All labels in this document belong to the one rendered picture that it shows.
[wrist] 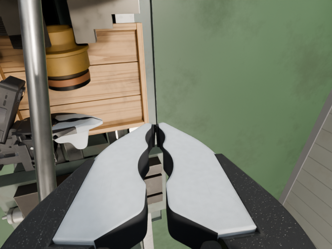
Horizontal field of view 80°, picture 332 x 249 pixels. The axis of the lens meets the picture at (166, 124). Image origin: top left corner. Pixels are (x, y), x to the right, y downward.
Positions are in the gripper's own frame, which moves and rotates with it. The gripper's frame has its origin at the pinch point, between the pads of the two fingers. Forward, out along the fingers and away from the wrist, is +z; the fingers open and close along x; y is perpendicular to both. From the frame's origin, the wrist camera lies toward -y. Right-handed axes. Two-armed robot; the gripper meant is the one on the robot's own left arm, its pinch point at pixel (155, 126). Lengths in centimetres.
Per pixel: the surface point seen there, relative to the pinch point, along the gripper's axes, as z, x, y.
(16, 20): 17.0, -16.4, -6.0
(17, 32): 16.5, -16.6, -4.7
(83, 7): 23.7, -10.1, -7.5
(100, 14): 24.1, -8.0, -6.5
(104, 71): 45.3, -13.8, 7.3
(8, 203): 33, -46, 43
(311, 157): 178, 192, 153
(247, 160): 168, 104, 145
